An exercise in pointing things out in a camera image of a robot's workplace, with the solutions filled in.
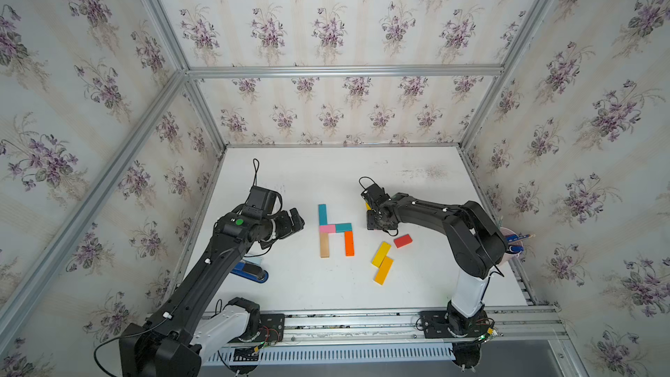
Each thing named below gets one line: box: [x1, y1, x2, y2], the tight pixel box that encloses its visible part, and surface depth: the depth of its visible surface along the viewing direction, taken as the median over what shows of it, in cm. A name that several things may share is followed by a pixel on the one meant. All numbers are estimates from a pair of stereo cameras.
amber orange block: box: [373, 255, 395, 286], surface depth 86 cm
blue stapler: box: [230, 261, 269, 283], surface depth 83 cm
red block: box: [393, 233, 413, 249], surface depth 92 cm
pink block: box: [319, 224, 336, 234], surface depth 95 cm
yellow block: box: [370, 241, 392, 268], surface depth 89 cm
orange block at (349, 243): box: [344, 230, 356, 258], surface depth 91 cm
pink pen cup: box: [499, 226, 525, 255], surface depth 81 cm
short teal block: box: [335, 223, 353, 234], surface depth 95 cm
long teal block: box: [318, 204, 329, 227], surface depth 98 cm
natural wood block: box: [319, 232, 330, 259], surface depth 91 cm
